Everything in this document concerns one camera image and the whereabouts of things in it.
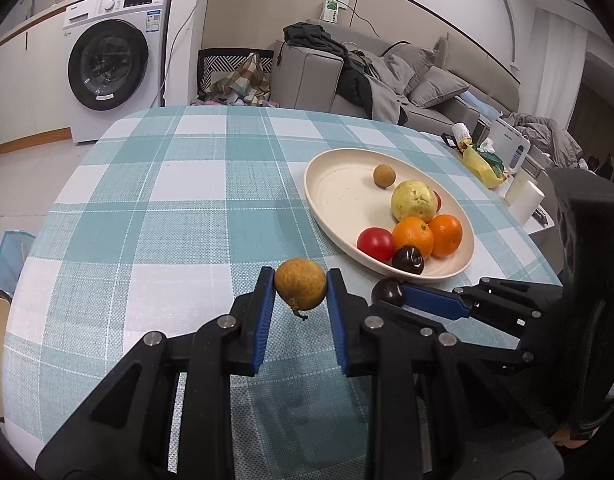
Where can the wall socket with green charger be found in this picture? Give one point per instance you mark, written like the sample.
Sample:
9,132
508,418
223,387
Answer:
332,10

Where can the small orange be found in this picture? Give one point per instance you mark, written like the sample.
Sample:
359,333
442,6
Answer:
447,235

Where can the light blue cloth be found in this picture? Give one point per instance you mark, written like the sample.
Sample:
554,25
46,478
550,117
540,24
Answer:
479,105

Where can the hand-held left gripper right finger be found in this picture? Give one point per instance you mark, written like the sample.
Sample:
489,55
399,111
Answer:
338,330

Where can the yellow plastic bag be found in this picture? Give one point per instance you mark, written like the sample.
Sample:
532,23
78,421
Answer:
479,170

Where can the brown longan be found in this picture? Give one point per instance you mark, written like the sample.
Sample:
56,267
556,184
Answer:
300,284
384,176

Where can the grey sofa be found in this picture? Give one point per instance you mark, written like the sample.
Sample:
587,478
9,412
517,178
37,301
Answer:
307,80

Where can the large orange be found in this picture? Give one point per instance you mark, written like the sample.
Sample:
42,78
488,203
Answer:
412,237

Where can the teal checked tablecloth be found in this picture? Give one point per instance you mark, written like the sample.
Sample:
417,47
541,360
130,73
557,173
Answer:
162,210

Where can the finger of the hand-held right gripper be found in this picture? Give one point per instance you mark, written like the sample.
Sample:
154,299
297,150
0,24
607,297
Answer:
432,302
487,352

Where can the dark purple plum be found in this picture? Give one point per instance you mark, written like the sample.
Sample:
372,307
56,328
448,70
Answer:
387,291
408,259

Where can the metal faucet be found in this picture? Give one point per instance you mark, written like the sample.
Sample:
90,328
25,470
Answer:
31,2

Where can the blue plastic bag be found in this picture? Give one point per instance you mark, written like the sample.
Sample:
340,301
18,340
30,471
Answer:
12,260

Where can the white paper roll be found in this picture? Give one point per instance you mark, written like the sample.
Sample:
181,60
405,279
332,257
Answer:
528,205

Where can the person's right hand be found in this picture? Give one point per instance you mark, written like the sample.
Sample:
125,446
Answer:
562,442

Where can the grey crumpled blanket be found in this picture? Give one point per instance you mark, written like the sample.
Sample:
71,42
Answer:
547,137

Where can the white washing machine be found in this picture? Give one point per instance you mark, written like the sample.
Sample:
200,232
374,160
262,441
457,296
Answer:
154,70

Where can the cream round plate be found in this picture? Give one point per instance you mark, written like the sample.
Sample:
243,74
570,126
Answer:
337,195

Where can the green guava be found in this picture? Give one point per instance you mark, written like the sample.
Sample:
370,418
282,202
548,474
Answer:
412,200

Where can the grey garment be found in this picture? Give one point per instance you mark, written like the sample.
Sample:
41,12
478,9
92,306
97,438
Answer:
387,95

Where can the plaid cloth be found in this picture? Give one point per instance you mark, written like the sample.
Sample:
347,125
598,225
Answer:
247,77

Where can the white bottle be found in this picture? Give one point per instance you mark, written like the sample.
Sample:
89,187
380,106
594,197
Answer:
461,134

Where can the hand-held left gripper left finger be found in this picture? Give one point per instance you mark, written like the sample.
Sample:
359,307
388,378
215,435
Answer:
262,330

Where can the white cup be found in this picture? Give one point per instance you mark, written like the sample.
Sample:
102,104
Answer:
514,185

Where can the grey cushion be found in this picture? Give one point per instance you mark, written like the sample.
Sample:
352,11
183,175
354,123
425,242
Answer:
412,62
439,87

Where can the black patterned laundry basket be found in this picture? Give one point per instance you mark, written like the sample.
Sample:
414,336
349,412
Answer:
214,65

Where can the red tomato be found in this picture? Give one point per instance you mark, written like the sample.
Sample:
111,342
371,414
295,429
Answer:
438,201
375,244

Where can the white cabinet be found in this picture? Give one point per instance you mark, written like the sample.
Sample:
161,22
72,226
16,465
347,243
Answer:
27,85

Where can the black jacket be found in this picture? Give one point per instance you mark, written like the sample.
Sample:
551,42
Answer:
312,37

